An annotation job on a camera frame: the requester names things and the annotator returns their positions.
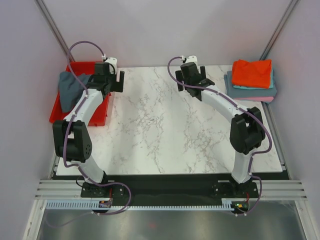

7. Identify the white slotted cable duct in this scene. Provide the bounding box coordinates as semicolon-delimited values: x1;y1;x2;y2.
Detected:
45;199;242;211

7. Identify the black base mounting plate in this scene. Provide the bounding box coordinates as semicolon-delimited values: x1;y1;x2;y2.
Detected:
80;173;259;206

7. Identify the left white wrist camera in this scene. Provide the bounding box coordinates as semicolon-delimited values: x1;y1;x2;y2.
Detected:
101;54;118;69

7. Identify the folded pink t-shirt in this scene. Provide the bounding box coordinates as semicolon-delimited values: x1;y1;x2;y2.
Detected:
250;96;274;103

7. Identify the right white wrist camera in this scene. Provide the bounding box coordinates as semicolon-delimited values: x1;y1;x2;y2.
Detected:
181;55;198;66

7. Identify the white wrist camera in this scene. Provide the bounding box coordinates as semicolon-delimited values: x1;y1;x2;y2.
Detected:
101;54;118;69
181;55;198;66

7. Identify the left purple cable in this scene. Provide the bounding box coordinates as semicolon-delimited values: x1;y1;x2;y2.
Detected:
45;41;132;229

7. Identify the folded orange t-shirt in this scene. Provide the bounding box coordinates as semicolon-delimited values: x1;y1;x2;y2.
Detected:
231;59;272;89

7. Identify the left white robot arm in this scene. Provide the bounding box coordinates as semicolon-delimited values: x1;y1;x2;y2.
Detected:
52;57;125;197

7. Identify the folded grey-blue t-shirt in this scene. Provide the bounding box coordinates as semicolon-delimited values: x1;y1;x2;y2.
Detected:
223;71;277;99

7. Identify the folded teal t-shirt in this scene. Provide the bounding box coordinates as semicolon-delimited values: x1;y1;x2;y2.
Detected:
232;68;275;90

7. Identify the dark blue-grey t-shirt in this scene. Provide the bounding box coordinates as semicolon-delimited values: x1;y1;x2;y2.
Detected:
58;71;85;113

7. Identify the aluminium extrusion rail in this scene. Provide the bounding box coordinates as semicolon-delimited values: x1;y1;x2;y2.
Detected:
35;180;307;201

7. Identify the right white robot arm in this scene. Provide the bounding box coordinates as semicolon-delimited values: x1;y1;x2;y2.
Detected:
175;62;266;197

